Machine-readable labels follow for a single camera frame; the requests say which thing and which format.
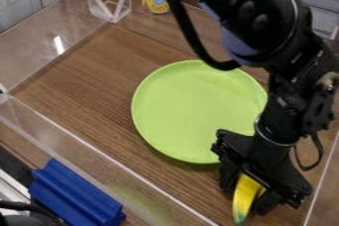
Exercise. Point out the green plate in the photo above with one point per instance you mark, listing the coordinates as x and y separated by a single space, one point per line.
184 101

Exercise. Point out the clear acrylic enclosure wall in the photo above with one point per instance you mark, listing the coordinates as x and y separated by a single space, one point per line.
70 69

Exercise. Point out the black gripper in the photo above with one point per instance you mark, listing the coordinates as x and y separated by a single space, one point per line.
265 161

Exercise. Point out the yellow banana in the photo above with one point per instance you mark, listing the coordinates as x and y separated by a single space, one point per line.
247 193

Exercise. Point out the blue plastic clamp block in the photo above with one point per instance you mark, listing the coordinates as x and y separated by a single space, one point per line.
80 203

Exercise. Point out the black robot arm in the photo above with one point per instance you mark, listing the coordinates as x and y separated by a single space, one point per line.
267 33

